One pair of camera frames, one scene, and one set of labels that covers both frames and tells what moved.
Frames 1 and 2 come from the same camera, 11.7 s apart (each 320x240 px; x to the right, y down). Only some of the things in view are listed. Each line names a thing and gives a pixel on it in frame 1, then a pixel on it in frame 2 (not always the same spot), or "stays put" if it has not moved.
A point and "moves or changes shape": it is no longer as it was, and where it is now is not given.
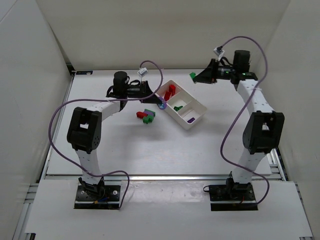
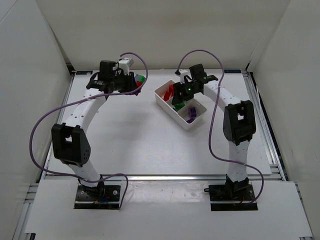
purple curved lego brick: (191, 120) stays put
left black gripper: (145, 90) → (130, 83)
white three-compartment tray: (182, 106) stays put
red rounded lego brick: (167, 96) stays put
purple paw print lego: (164, 104) → (193, 112)
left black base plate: (110, 200) stays put
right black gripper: (214, 71) → (179, 94)
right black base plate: (232, 196) stays put
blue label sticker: (84, 72) stays put
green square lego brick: (192, 74) moves or changes shape
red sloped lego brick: (172, 89) stays put
